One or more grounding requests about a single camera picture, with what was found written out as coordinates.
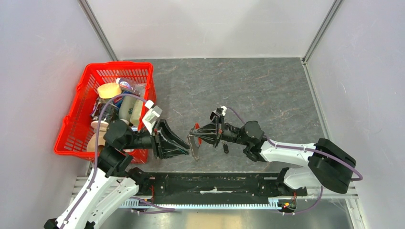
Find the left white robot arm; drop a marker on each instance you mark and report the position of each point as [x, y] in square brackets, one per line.
[110, 184]

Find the grey red key holder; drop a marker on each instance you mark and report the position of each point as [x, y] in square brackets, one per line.
[194, 143]

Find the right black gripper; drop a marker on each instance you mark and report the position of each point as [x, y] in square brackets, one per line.
[212, 133]

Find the grey green bottle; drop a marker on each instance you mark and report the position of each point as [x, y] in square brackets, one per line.
[125, 111]

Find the yellow lid dark jar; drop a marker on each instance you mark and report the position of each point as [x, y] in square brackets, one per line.
[103, 112]

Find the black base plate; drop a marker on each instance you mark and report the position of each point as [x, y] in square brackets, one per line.
[215, 188]

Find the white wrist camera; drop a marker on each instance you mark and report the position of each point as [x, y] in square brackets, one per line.
[221, 111]
[151, 116]

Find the black key fob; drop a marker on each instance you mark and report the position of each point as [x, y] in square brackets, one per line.
[225, 148]

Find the wooden spool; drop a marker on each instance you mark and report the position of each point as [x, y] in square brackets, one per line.
[92, 142]

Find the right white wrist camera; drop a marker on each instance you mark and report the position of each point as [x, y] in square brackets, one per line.
[221, 111]

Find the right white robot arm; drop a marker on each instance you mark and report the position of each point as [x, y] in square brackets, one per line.
[320, 164]

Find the white slotted cable duct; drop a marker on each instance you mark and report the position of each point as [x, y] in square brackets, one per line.
[272, 204]

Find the clear plastic bottle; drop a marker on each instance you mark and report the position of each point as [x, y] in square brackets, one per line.
[131, 86]

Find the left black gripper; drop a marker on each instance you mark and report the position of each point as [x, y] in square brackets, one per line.
[162, 134]

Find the cream bottle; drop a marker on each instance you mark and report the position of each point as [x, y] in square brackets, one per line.
[136, 113]

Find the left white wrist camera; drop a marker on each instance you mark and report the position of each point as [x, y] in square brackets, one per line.
[151, 116]

